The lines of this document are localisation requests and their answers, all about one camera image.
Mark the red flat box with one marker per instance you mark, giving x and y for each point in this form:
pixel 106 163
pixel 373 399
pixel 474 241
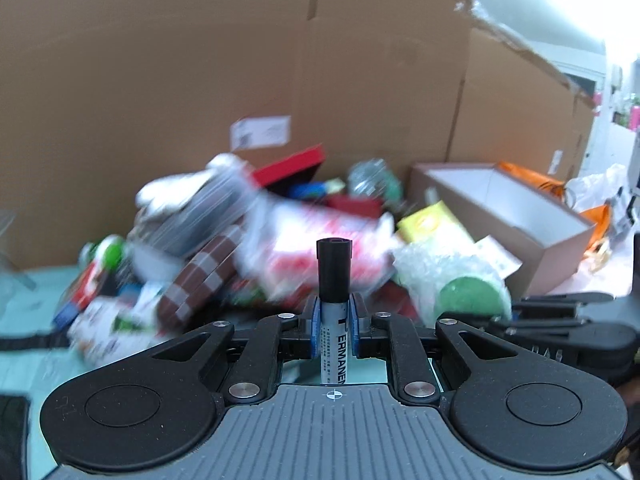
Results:
pixel 290 165

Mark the white shipping label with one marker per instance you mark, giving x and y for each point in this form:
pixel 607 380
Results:
pixel 260 132

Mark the green white round toy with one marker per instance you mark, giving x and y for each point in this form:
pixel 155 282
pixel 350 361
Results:
pixel 109 252

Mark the teal cloth covered desktop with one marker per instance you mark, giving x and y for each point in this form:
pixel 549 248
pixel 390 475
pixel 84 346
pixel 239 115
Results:
pixel 30 370

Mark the printed white cloth pouch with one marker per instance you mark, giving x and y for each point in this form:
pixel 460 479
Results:
pixel 110 327

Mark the white cotton glove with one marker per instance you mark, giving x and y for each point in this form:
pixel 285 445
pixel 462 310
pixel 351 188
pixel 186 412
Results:
pixel 175 187

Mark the open brown cardboard box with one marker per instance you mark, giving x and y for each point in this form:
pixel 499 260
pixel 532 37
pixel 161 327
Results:
pixel 525 220

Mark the large brown cardboard box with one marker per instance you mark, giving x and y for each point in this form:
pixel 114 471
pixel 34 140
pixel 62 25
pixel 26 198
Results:
pixel 150 60

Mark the grey marker black cap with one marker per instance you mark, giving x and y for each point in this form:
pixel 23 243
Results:
pixel 334 270

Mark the zip bag red white packets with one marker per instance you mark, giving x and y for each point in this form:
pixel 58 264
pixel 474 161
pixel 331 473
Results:
pixel 300 250

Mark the brown striped bar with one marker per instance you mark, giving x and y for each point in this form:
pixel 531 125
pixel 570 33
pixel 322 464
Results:
pixel 200 280

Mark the yellow white medicine box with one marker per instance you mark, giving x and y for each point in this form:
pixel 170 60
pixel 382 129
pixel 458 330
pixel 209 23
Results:
pixel 432 222

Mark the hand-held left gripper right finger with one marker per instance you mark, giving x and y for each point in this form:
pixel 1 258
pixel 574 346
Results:
pixel 356 325

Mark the white barcode slip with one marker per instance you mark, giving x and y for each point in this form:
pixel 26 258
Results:
pixel 500 257

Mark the red blue small box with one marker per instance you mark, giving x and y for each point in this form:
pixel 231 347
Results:
pixel 80 295

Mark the bubble green roll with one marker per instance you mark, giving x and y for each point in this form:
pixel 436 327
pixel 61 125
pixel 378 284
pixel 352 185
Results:
pixel 465 295

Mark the orange bag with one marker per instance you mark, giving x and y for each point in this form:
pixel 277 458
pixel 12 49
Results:
pixel 540 180

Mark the clear zip pouch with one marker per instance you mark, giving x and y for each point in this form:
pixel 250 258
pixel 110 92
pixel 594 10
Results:
pixel 210 210

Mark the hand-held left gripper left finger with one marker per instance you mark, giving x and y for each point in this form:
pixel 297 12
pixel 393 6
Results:
pixel 314 325

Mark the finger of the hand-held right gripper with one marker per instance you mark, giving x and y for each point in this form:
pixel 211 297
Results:
pixel 540 327
pixel 550 302

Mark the white plastic bag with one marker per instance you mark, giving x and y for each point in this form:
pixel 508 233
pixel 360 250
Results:
pixel 597 185

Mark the dark red box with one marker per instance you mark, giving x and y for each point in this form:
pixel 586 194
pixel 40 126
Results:
pixel 355 206

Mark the black smartphone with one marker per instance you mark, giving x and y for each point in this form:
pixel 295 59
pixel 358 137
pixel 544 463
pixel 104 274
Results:
pixel 12 435

